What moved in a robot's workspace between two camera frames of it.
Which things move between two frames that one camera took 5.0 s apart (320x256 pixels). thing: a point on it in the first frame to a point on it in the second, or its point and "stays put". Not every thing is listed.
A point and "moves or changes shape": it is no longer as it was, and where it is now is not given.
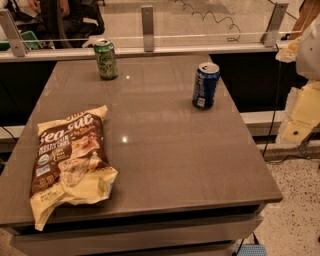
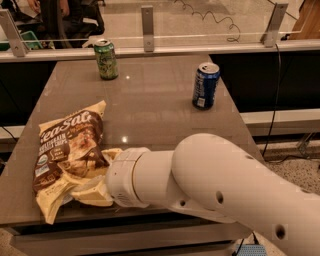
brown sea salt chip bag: (69, 162) moves or changes shape
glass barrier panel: (58, 23) stays put
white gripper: (309, 55) to (120, 177)
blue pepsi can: (205, 85) stays put
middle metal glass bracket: (147, 18) stays put
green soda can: (106, 57) stays put
